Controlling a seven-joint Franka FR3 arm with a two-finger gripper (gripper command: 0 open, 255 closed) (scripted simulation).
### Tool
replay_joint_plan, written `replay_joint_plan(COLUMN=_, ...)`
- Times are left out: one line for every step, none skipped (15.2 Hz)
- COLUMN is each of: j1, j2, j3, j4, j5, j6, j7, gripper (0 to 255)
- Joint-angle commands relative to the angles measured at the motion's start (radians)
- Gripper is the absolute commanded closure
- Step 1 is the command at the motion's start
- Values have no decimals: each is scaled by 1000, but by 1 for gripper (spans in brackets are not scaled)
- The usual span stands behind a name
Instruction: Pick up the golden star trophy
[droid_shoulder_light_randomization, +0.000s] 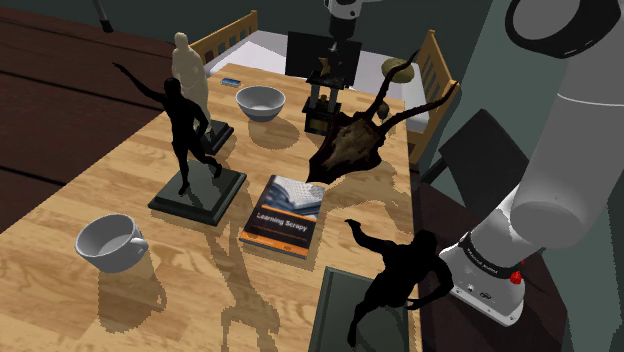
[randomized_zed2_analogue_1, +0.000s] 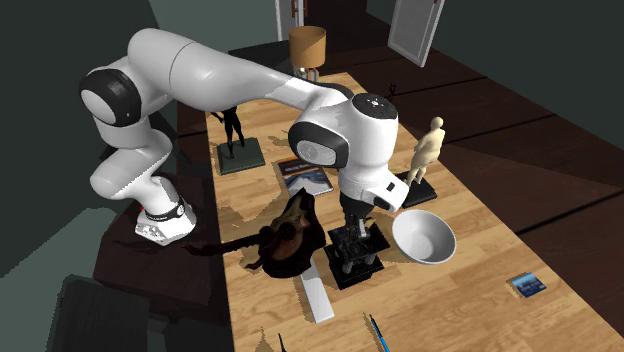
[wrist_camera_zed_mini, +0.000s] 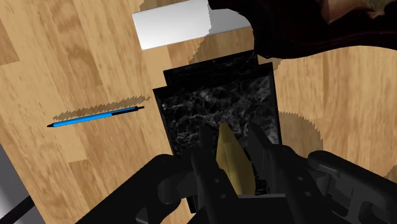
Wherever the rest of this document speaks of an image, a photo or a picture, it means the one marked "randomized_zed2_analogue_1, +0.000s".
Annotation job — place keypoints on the dark robot stand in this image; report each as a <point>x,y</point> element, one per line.
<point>161,273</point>

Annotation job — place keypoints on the black pen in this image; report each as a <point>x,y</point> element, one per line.
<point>282,343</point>

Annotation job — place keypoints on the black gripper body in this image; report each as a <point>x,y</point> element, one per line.
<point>353,208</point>

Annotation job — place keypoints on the white bowl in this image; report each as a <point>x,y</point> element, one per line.
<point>426,239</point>

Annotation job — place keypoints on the black figure on green base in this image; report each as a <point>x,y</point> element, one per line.
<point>233,124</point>

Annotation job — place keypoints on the dark brown horned animal skull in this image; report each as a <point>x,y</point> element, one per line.
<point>292,234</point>

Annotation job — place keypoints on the white door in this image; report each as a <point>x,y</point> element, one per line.
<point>414,29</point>

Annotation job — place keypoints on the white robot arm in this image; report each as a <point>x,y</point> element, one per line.
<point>219,73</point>

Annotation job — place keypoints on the white remote control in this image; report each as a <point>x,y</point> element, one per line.
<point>317,295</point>

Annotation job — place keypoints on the beige figure on black base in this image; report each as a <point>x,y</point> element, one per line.
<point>429,144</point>

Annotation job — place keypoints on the blue pen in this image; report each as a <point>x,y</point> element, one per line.
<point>379,335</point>

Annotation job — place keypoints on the book with mountain cover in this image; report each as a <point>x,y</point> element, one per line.
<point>307,178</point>

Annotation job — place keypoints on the lamp with orange shade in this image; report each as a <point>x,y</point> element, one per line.
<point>307,46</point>

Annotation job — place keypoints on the small blue box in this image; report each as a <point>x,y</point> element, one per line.
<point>526,284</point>

